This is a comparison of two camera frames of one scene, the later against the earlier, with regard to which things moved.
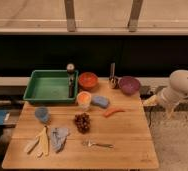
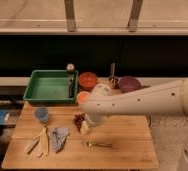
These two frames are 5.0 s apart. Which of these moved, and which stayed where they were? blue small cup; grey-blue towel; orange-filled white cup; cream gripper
Moved: cream gripper
Stayed: grey-blue towel; blue small cup; orange-filled white cup
